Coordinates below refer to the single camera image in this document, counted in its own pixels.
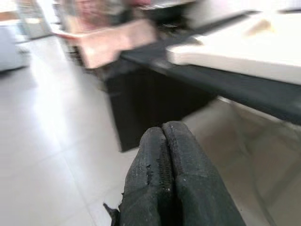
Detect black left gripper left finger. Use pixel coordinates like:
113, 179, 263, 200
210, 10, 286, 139
103, 127, 177, 226

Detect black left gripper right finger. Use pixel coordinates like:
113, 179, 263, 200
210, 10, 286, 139
161, 121, 247, 226

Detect black tablecloth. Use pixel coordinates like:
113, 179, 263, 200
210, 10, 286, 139
103, 35, 301, 153

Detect white plastic table top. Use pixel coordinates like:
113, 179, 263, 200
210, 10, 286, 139
165, 9, 301, 83

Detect white chest appliance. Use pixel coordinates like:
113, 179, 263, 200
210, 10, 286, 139
0, 20, 31, 73

